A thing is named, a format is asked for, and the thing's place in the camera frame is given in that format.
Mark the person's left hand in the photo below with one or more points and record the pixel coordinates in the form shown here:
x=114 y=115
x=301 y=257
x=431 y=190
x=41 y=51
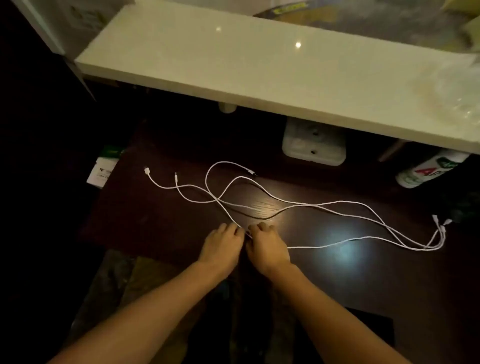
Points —
x=221 y=251

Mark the person's right hand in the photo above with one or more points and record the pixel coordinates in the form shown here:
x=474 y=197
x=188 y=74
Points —
x=268 y=251

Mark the person's left forearm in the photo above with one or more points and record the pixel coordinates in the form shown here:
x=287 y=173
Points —
x=150 y=318

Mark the person's right forearm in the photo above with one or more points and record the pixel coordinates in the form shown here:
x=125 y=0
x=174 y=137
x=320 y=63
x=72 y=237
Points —
x=330 y=326

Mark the white socket box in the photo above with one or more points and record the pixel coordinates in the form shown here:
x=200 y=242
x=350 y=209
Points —
x=315 y=150

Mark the white and green paper box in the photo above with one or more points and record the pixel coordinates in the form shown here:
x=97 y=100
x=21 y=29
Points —
x=103 y=172

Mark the white round ledge support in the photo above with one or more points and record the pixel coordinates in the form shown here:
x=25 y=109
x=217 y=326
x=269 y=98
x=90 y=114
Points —
x=227 y=108

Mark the light wooden stick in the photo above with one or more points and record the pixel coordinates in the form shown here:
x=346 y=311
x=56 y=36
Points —
x=390 y=150

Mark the white bottle red green label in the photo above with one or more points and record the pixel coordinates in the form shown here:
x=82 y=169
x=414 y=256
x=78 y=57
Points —
x=423 y=172

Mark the cream stone counter ledge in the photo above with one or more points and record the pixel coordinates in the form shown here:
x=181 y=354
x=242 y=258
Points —
x=262 y=67

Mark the clear glass tray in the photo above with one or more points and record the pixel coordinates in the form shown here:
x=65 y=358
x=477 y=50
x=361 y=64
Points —
x=461 y=101

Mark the pale wall sticker green print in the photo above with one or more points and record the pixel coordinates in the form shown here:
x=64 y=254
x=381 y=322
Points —
x=86 y=17

